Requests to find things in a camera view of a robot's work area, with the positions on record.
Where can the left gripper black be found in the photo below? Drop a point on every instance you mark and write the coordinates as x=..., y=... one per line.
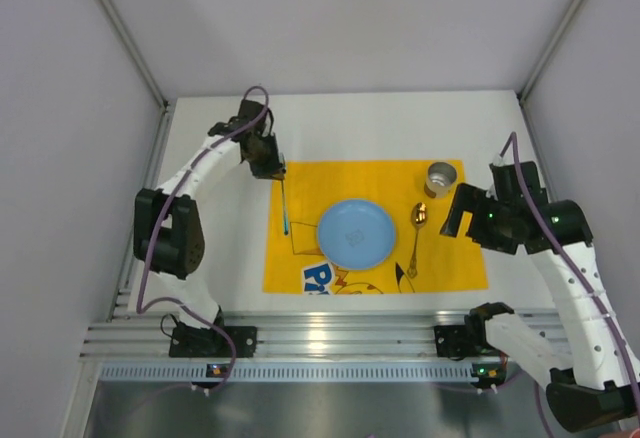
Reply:
x=270, y=169

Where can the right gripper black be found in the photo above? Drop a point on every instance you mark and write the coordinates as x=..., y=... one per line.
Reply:
x=473, y=209

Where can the metal cup brown base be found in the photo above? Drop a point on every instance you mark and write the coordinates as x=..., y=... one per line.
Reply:
x=440, y=178

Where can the gold spoon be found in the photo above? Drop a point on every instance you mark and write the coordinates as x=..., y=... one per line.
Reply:
x=419, y=218

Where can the yellow Pikachu cloth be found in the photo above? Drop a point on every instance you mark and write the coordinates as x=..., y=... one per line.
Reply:
x=294, y=264

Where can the blue fork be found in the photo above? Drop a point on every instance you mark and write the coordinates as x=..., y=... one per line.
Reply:
x=286, y=226

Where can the light blue plate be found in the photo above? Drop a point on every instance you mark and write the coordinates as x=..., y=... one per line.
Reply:
x=356, y=234

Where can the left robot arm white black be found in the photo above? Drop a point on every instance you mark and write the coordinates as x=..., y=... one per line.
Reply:
x=168, y=235

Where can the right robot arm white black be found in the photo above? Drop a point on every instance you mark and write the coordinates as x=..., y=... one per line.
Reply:
x=597, y=381

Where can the left frame post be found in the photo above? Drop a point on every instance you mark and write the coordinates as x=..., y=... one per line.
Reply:
x=131, y=49

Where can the frame post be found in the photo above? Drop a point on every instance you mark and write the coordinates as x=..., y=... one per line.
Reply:
x=551, y=48
x=131, y=49

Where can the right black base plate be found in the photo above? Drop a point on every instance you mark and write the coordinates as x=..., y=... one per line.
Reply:
x=454, y=342

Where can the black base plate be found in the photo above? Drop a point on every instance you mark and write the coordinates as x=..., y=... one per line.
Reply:
x=454, y=342
x=240, y=340

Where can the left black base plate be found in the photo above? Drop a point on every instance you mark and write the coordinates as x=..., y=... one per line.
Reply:
x=240, y=340

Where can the aluminium mounting rail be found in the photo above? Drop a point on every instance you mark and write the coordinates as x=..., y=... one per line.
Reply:
x=397, y=326

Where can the slotted cable duct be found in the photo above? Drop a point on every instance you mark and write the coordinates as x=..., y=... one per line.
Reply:
x=303, y=372

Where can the right frame post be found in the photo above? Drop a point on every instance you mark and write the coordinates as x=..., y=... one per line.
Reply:
x=551, y=48

